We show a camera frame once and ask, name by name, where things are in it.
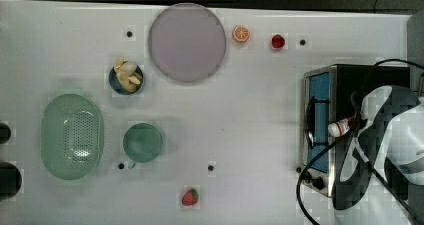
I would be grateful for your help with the black round object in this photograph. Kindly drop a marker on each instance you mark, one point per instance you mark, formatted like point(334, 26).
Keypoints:
point(10, 180)
point(5, 133)

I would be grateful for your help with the black toaster oven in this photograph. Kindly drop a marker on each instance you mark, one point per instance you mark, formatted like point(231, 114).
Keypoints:
point(326, 99)

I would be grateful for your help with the blue bowl with chips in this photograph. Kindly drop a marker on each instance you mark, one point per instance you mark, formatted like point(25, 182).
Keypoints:
point(126, 77)

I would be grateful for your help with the green perforated colander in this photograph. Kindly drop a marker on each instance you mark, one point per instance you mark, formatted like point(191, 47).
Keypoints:
point(72, 136)

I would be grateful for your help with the orange slice toy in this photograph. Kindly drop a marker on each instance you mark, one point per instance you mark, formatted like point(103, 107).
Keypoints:
point(241, 34)

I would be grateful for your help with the red ketchup bottle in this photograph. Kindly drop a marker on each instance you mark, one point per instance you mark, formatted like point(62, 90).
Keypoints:
point(341, 127)

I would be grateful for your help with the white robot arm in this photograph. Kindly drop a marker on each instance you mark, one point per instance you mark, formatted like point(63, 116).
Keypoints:
point(387, 142)

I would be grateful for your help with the toy strawberry with leaves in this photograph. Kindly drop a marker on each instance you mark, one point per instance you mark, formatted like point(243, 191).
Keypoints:
point(190, 198)

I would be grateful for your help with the round grey plate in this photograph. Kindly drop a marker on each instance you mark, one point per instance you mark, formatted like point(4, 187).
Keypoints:
point(187, 42)

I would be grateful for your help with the black round object upper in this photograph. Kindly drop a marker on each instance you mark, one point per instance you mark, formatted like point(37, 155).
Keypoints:
point(5, 133)

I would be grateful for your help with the red toy strawberry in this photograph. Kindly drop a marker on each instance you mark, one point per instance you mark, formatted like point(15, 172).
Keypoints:
point(277, 41)

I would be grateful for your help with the black round object lower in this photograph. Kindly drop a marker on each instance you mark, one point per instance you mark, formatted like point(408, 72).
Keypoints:
point(10, 180)

